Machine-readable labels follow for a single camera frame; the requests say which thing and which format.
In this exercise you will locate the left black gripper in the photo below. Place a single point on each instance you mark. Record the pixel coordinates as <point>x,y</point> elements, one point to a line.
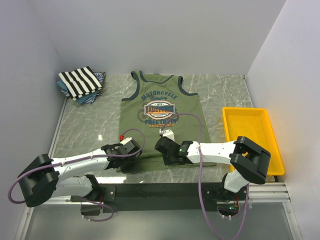
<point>132,168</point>

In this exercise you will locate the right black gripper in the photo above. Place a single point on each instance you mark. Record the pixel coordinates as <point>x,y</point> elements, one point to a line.
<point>167,162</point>

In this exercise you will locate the olive green tank top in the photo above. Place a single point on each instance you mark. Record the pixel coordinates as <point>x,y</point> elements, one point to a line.
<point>160,101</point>

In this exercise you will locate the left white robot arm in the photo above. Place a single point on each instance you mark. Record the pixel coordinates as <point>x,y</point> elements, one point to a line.
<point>47,178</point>

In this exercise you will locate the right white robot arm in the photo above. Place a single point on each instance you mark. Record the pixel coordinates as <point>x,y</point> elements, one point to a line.
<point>250,160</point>

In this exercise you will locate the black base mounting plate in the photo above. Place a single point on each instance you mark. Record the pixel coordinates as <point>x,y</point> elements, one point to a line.
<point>162,196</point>

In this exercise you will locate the yellow plastic tray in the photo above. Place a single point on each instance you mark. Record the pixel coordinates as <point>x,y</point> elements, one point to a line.
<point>255,124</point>

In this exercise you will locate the black white striped folded top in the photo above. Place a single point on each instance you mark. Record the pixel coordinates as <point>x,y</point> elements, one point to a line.
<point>80,82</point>

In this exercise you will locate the teal folded top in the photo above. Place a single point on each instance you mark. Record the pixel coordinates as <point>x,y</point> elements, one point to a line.
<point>65,91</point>

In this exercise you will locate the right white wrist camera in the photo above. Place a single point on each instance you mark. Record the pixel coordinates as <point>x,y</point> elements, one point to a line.
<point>168,133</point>

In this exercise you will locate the aluminium frame rail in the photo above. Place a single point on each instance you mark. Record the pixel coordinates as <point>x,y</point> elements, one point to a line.
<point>271,192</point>

